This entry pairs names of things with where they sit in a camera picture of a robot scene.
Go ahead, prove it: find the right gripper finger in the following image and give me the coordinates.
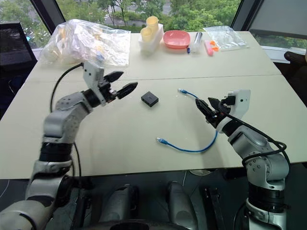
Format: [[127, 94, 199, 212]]
[[195, 98, 213, 120], [208, 97, 221, 111]]

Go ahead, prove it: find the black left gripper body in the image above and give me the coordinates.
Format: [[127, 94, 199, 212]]
[[97, 80, 119, 103]]

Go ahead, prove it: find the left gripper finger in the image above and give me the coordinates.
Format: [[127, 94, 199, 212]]
[[117, 81, 139, 99], [103, 71, 124, 84]]

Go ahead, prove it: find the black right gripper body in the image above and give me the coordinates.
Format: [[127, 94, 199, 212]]
[[207, 96, 235, 128]]

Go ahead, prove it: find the blue Ethernet cable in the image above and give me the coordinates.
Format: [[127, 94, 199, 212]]
[[156, 88, 219, 154]]

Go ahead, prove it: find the small black box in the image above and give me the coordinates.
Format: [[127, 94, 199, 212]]
[[140, 91, 160, 109]]

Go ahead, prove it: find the large clear plastic bag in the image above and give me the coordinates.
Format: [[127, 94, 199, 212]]
[[39, 19, 132, 67]]

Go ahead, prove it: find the white rectangular plastic tray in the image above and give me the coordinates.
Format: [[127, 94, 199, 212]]
[[138, 23, 165, 55]]

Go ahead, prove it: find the pale yellow plastic cup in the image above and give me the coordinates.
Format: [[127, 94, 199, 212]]
[[140, 26, 154, 43], [146, 15, 160, 32]]

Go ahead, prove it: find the pink plastic stick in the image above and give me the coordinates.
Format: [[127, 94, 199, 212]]
[[204, 39, 214, 57]]

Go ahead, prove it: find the small orange plastic piece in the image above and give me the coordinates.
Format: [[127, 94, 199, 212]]
[[209, 40, 221, 52]]

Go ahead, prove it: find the clear plastic tube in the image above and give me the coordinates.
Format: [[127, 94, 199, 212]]
[[191, 31, 203, 54]]

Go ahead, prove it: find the small clear zip bag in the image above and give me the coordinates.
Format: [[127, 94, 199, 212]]
[[202, 24, 249, 51]]

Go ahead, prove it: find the pink plastic bowl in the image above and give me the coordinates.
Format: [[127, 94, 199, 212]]
[[163, 30, 191, 49]]

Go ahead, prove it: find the dark brown chair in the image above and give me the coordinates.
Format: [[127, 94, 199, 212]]
[[283, 51, 307, 110]]

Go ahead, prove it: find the black mesh office chair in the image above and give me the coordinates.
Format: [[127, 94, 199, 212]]
[[0, 22, 38, 120]]

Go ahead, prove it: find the grey rounded robot leg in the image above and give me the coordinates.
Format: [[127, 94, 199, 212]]
[[105, 184, 140, 225], [166, 181, 198, 230]]

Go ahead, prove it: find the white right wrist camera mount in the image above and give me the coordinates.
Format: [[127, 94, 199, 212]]
[[227, 89, 251, 118]]

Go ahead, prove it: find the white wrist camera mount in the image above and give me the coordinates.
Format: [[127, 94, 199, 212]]
[[82, 60, 106, 106], [227, 89, 251, 118]]

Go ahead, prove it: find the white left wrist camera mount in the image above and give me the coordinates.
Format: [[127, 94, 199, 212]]
[[82, 60, 106, 106]]

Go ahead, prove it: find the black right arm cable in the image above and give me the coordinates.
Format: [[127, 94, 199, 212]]
[[224, 112, 288, 168]]

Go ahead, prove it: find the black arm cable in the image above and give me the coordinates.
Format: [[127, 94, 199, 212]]
[[224, 112, 288, 168], [49, 63, 85, 178]]

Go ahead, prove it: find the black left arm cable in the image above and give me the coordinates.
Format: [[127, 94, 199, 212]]
[[49, 63, 85, 178]]

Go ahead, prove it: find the dark window frame post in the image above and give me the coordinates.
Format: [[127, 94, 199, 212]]
[[30, 0, 66, 35], [230, 0, 258, 32]]

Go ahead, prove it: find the black table leg bracket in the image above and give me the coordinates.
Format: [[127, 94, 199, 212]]
[[198, 186, 227, 230]]

